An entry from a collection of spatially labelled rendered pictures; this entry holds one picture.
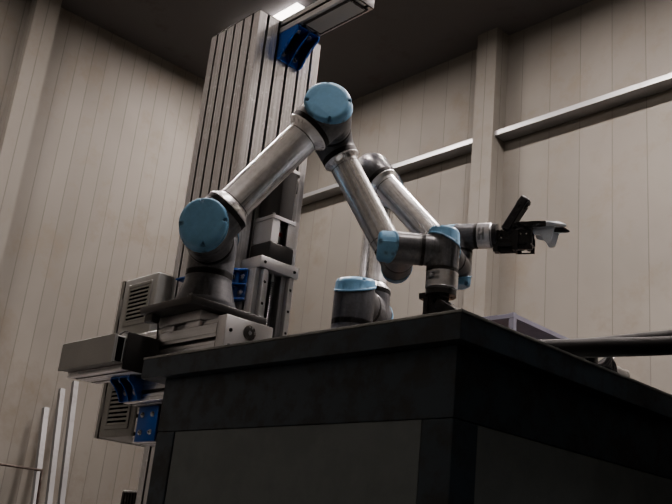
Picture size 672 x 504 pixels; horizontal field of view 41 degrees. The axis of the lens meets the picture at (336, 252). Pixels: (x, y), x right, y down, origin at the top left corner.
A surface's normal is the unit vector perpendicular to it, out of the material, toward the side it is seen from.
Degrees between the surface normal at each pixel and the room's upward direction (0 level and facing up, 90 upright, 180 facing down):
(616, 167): 90
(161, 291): 90
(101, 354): 90
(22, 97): 90
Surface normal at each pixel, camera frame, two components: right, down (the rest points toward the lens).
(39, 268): 0.68, -0.18
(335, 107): 0.08, -0.43
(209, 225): -0.08, -0.23
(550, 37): -0.72, -0.29
